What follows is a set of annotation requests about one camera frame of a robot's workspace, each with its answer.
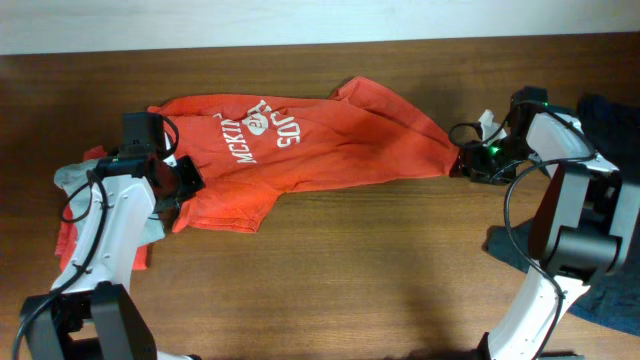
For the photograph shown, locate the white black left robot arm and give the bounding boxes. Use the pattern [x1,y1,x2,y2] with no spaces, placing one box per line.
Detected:
[11,155,204,359]

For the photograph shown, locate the red soccer t-shirt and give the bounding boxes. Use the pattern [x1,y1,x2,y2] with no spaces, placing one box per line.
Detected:
[149,77,459,233]

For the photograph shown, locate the dark clothes pile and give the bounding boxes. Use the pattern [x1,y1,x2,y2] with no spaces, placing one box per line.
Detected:
[487,95,639,335]

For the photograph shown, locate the folded red t-shirt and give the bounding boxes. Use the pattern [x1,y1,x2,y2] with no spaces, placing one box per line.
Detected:
[54,146,150,271]

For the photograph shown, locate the folded grey t-shirt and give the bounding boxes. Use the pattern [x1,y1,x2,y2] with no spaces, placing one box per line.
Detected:
[54,159,165,247]

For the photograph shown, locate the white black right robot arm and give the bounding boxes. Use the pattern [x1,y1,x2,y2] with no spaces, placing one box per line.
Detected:
[461,103,639,359]

